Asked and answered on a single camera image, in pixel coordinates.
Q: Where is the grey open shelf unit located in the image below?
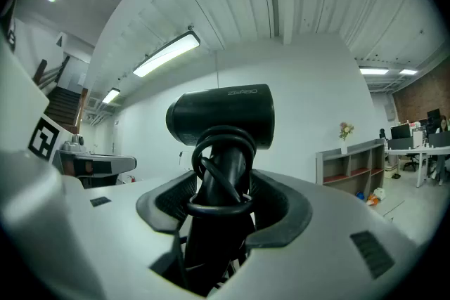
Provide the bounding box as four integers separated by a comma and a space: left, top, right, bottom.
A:
315, 138, 386, 204

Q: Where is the black computer monitor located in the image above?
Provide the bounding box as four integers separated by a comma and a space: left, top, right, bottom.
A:
390, 124, 412, 140
426, 108, 442, 128

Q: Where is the white vase with flowers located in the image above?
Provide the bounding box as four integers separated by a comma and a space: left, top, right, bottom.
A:
338, 121, 355, 155

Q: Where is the orange and white toy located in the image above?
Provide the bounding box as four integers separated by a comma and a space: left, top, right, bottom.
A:
366, 187, 385, 205

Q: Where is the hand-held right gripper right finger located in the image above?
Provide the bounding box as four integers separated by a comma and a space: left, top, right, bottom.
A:
217, 168, 421, 300

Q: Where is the white wall conduit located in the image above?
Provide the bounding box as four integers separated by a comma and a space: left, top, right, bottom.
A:
214, 48, 221, 89

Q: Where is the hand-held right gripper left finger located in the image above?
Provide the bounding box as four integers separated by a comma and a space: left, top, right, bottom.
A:
65, 169, 198, 300

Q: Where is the long pendant ceiling light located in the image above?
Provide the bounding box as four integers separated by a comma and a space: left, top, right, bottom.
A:
101, 87, 122, 105
131, 30, 202, 79

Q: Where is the white office desk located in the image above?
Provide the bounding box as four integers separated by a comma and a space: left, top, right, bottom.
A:
385, 145, 450, 188

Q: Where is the black webcam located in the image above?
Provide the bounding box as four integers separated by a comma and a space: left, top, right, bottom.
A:
165, 83, 276, 298

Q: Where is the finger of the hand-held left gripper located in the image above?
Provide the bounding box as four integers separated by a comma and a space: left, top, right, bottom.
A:
89, 154, 138, 178

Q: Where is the black office chair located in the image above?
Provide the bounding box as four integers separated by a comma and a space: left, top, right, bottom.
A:
401, 150, 418, 172

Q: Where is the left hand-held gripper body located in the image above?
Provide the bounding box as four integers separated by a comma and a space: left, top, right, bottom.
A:
27, 115, 93, 189

